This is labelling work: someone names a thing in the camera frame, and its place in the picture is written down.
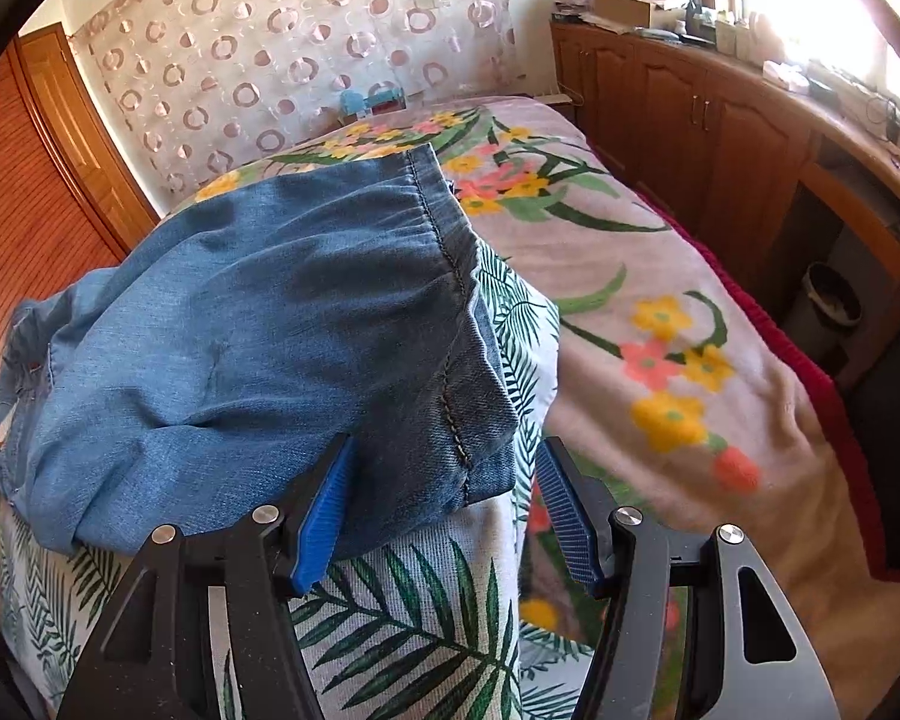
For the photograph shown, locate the blue denim pants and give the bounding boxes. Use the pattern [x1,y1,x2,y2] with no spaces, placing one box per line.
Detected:
[0,142,522,560]

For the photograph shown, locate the leaf print bed sheet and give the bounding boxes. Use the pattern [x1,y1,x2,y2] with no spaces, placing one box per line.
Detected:
[0,240,601,720]

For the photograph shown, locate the cardboard box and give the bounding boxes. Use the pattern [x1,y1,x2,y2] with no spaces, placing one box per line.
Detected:
[592,0,657,31]

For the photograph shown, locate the blue toy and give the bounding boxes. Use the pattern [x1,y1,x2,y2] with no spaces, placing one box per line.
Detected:
[337,86,410,125]

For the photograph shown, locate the dark trash bin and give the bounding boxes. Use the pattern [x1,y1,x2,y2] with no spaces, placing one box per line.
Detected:
[784,262,863,361]

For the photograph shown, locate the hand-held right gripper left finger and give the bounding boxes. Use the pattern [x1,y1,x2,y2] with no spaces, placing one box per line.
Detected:
[56,431,361,720]

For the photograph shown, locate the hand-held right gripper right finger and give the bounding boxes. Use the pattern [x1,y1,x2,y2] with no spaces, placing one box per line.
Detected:
[532,435,845,720]

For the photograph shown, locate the wooden slatted wardrobe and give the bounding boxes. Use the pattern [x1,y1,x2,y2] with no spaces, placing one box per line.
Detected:
[0,22,162,541]

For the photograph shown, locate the window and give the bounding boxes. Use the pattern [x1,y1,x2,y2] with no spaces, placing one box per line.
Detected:
[709,0,900,113]

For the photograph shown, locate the circle pattern curtain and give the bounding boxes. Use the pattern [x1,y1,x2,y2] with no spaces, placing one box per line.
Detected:
[67,0,530,218]

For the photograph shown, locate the floral blanket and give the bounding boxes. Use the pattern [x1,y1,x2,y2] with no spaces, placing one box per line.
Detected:
[172,94,900,720]

